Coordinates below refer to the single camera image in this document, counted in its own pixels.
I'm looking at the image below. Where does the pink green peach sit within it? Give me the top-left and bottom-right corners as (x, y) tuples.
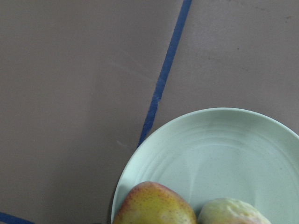
(198, 198), (270, 224)

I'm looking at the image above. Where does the green plate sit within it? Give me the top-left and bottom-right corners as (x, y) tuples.
(111, 108), (299, 224)

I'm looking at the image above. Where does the blue tape strip near plate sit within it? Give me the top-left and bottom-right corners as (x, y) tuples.
(138, 0), (192, 146)

